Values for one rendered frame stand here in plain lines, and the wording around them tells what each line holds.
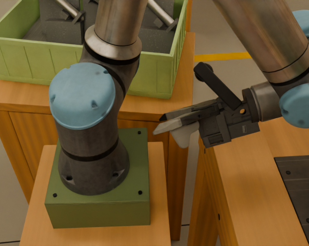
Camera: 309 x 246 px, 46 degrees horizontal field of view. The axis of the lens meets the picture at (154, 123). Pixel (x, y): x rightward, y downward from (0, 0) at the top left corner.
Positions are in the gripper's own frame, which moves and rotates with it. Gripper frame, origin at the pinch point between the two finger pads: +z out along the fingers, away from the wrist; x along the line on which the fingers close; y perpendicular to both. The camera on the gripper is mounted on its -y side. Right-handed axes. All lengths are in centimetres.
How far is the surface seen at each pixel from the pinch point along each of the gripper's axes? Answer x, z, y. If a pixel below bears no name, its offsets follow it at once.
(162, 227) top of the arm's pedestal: 0.8, 5.3, 22.6
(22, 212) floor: 89, 90, 37
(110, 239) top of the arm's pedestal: -2.8, 16.1, 21.0
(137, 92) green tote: 45.3, 9.0, -4.9
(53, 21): 57, 32, -37
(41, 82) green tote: 48, 40, -18
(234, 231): -3.3, -9.4, 25.3
